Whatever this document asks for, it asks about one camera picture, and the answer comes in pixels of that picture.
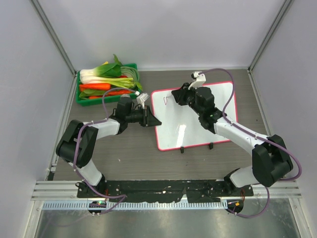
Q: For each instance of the green leaf vegetable toy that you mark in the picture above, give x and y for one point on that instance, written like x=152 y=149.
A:
x=87 y=93

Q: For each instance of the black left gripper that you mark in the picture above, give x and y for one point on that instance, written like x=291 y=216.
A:
x=148 y=119

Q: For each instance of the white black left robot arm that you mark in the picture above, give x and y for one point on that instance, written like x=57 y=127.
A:
x=77 y=144

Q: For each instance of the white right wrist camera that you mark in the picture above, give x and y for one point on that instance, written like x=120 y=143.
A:
x=198 y=80

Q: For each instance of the white marker with pink cap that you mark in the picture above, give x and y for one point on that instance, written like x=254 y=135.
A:
x=169 y=97

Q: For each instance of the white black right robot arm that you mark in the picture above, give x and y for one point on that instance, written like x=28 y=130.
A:
x=270 y=160

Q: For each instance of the green plastic tray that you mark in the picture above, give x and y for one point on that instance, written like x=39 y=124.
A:
x=113 y=94

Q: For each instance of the white slotted cable duct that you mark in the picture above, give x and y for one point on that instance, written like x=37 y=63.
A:
x=125 y=206

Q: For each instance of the green onion toy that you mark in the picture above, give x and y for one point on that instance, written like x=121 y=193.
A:
x=127 y=83

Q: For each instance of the bok choy toy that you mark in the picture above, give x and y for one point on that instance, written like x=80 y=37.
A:
x=106 y=70

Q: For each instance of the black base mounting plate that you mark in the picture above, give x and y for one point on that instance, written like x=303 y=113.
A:
x=168 y=191

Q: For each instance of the blue silver energy drink can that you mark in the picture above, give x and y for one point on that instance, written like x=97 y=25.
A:
x=125 y=96

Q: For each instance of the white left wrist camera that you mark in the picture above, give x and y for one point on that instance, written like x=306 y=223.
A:
x=141 y=99

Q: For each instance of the pink framed whiteboard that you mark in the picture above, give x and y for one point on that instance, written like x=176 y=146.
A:
x=180 y=126

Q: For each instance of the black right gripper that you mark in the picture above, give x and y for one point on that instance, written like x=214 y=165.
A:
x=181 y=94

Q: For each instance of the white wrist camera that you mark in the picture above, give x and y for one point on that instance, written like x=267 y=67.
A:
x=141 y=99
x=198 y=80

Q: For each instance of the orange carrot toy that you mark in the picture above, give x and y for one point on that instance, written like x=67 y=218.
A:
x=95 y=86

